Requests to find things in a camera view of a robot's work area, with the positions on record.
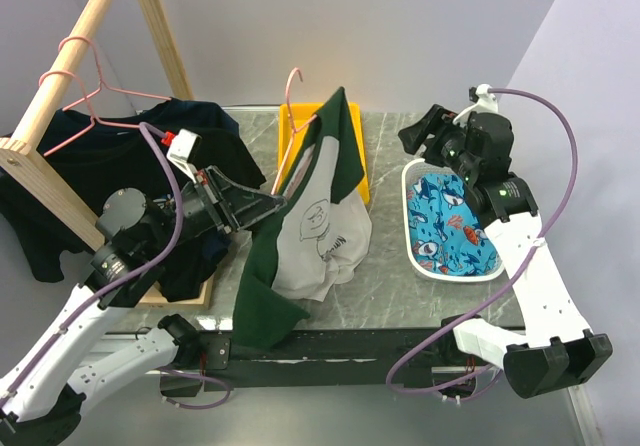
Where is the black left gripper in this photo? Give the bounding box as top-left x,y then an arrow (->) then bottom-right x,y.
140,163 -> 286,256

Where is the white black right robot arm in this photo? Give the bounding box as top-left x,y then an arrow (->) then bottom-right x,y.
386,105 -> 613,398

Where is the yellow plastic tray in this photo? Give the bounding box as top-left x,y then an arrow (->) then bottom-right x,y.
277,102 -> 370,205

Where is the white plastic basket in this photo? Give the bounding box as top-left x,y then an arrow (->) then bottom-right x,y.
401,157 -> 506,283

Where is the pink wire hanger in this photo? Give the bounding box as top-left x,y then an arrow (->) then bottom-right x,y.
271,67 -> 317,199
38,69 -> 139,157
58,35 -> 174,102

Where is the wooden clothes rack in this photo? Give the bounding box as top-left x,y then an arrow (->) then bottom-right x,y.
0,0 -> 216,310

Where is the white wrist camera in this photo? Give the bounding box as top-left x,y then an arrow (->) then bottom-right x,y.
453,83 -> 499,126
161,129 -> 201,178

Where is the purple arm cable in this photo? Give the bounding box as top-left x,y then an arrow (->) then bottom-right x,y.
385,87 -> 580,397
0,121 -> 234,411

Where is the blue shark print cloth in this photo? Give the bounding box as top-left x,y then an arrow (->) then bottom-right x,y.
405,173 -> 502,277

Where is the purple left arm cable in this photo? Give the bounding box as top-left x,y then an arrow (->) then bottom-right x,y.
0,121 -> 234,411

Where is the aluminium rail frame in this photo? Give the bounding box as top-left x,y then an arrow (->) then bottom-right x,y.
65,361 -> 603,445

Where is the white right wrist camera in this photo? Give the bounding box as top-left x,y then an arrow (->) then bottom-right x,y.
453,83 -> 499,126

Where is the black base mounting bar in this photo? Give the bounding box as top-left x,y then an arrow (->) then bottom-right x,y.
181,327 -> 498,402

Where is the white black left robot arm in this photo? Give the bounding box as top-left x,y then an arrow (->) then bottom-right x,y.
1,166 -> 286,445

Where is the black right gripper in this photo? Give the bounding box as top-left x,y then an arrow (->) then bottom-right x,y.
397,104 -> 478,181

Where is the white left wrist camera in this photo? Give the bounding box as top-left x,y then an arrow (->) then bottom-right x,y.
161,129 -> 201,178

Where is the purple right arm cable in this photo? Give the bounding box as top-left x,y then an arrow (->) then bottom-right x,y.
385,87 -> 580,397

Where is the green and white t shirt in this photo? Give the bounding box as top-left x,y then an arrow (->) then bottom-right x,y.
232,88 -> 372,350

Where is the dark navy t shirt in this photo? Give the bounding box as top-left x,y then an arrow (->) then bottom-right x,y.
46,98 -> 239,136

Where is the pink wire hanger front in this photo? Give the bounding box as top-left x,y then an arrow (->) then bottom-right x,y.
38,69 -> 139,157

